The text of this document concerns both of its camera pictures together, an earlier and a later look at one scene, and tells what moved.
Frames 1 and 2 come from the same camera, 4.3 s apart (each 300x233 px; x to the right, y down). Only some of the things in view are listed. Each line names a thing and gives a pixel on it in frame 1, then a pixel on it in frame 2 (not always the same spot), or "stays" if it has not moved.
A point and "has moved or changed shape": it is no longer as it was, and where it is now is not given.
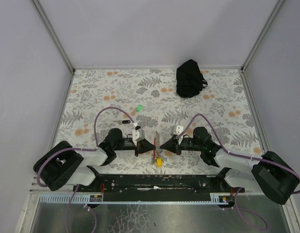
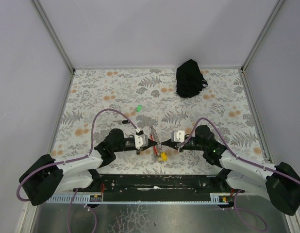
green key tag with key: [139, 108] stays
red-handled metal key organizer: [157, 153] has moved or changed shape
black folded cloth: [190, 80] stays
